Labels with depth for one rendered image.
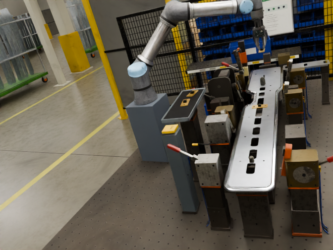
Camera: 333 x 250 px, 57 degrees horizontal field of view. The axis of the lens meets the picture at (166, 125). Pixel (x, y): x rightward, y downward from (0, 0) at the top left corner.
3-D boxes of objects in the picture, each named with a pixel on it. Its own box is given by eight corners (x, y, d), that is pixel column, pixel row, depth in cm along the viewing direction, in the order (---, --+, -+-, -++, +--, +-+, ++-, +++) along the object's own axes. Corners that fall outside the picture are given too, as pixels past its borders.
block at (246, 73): (253, 114, 230) (247, 67, 215) (249, 114, 232) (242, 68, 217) (254, 112, 233) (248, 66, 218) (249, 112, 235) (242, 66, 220)
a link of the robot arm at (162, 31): (126, 76, 195) (171, -4, 177) (128, 70, 209) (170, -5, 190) (142, 86, 198) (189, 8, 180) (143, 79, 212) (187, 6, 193)
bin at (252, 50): (272, 56, 236) (270, 39, 231) (231, 63, 245) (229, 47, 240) (270, 50, 251) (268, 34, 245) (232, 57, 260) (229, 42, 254)
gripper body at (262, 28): (252, 39, 193) (250, 20, 188) (253, 35, 200) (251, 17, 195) (265, 37, 190) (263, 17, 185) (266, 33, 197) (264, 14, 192)
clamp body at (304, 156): (330, 239, 120) (328, 161, 105) (292, 236, 126) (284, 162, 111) (327, 223, 127) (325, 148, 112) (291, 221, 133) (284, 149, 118)
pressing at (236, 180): (283, 192, 108) (283, 188, 107) (219, 191, 116) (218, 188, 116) (283, 67, 222) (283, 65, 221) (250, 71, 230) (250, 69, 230)
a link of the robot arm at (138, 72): (132, 91, 187) (125, 69, 181) (133, 84, 199) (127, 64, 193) (151, 86, 186) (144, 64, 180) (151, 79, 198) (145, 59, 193)
